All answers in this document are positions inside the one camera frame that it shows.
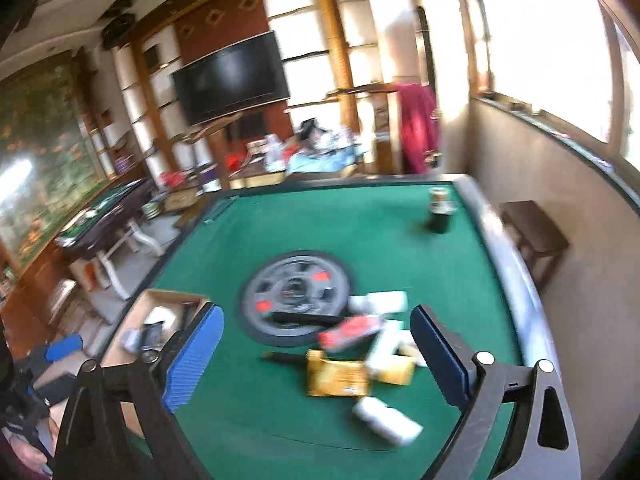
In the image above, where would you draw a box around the dark device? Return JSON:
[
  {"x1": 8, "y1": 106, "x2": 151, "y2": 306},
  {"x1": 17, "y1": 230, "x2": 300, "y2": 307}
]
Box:
[{"x1": 140, "y1": 322, "x2": 168, "y2": 351}]

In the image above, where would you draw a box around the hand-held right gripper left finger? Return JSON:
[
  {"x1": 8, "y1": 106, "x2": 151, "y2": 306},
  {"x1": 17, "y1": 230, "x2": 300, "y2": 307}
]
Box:
[{"x1": 52, "y1": 304, "x2": 226, "y2": 480}]

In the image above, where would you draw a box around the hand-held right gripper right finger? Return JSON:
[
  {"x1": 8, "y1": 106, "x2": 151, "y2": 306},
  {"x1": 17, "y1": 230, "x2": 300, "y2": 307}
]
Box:
[{"x1": 410, "y1": 304, "x2": 583, "y2": 480}]

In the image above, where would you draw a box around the yellow box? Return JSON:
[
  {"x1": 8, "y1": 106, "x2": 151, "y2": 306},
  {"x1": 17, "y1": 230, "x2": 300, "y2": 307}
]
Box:
[{"x1": 370, "y1": 345, "x2": 417, "y2": 386}]

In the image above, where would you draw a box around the black wall television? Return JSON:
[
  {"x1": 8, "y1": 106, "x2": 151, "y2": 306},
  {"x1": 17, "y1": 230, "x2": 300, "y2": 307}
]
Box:
[{"x1": 171, "y1": 31, "x2": 292, "y2": 126}]

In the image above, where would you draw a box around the large floral wall painting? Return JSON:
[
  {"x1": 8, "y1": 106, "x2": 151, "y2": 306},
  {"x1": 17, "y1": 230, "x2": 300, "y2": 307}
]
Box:
[{"x1": 0, "y1": 60, "x2": 108, "y2": 271}]

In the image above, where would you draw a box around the plain white bottle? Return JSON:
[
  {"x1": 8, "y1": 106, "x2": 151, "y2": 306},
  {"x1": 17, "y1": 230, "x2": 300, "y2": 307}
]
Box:
[{"x1": 352, "y1": 396, "x2": 423, "y2": 445}]

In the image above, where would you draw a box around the dark wooden mahjong table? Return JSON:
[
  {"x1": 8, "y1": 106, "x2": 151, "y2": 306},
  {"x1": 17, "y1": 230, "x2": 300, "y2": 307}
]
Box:
[{"x1": 55, "y1": 177, "x2": 166, "y2": 301}]

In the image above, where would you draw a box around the blue slipper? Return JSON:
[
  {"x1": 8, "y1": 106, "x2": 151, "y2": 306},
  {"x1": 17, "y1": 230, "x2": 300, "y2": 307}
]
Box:
[{"x1": 45, "y1": 336, "x2": 85, "y2": 361}]

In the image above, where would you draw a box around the white labelled bottle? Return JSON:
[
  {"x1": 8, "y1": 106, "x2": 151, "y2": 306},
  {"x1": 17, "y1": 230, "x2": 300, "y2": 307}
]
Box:
[{"x1": 347, "y1": 292, "x2": 408, "y2": 316}]

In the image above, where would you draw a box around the red white blister packet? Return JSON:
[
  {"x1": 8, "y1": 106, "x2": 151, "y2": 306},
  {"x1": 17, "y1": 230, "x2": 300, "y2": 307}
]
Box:
[{"x1": 318, "y1": 316, "x2": 383, "y2": 353}]

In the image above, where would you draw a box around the long white box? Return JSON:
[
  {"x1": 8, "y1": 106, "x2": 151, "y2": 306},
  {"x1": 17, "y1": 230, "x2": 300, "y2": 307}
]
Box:
[{"x1": 364, "y1": 322, "x2": 403, "y2": 378}]

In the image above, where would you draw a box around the dark red hanging garment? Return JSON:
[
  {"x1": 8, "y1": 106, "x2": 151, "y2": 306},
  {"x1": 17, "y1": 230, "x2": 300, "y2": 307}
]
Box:
[{"x1": 395, "y1": 82, "x2": 440, "y2": 175}]

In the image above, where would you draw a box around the black pen holder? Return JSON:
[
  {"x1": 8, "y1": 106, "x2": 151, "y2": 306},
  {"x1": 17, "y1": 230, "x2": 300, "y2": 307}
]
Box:
[{"x1": 427, "y1": 200, "x2": 456, "y2": 234}]

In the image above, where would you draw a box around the thick black marker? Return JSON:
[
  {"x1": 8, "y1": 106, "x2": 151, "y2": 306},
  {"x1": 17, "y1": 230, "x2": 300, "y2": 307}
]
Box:
[{"x1": 270, "y1": 310, "x2": 346, "y2": 326}]

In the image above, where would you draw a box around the bright window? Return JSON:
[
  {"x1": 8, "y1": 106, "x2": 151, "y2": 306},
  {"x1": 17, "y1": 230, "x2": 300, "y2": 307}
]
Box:
[{"x1": 472, "y1": 0, "x2": 640, "y2": 161}]

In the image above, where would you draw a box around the thin black pen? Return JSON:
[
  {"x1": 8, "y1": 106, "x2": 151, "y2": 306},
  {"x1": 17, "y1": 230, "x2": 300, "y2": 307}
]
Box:
[{"x1": 261, "y1": 351, "x2": 308, "y2": 365}]

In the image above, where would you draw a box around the round grey table hub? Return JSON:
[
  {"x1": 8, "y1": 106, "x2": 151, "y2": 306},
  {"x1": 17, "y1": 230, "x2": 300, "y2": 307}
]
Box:
[{"x1": 241, "y1": 250, "x2": 353, "y2": 347}]

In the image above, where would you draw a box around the light blue cloth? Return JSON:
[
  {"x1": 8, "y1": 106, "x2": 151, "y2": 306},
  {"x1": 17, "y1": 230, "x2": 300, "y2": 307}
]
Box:
[{"x1": 290, "y1": 147, "x2": 361, "y2": 176}]

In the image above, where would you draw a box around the yellow snack packet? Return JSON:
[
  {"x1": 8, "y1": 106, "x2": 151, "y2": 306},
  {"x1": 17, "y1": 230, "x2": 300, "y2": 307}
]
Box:
[{"x1": 305, "y1": 350, "x2": 371, "y2": 397}]

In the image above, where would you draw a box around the white standing air conditioner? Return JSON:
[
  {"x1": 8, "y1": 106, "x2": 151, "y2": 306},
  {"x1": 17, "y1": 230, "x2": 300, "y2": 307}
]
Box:
[{"x1": 410, "y1": 0, "x2": 463, "y2": 171}]

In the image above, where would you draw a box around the dark wooden stool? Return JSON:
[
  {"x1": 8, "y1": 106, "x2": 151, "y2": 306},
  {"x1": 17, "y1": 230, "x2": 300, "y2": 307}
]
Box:
[{"x1": 500, "y1": 201, "x2": 570, "y2": 293}]

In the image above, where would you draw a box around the cardboard box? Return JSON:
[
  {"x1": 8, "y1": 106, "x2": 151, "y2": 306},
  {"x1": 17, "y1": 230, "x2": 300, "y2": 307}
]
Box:
[{"x1": 97, "y1": 289, "x2": 213, "y2": 441}]

